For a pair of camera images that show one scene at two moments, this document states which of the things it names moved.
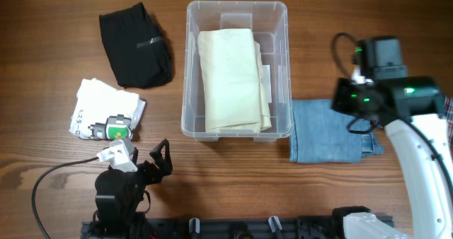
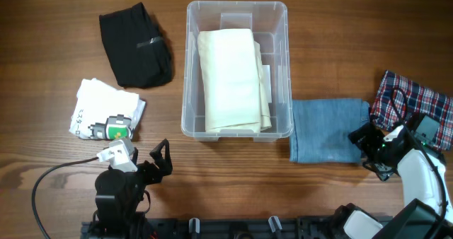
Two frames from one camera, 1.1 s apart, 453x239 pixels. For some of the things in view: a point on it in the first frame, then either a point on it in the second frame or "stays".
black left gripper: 156,153 stays
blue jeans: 319,133 stays
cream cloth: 235,94 stays
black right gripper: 339,103 to 383,170
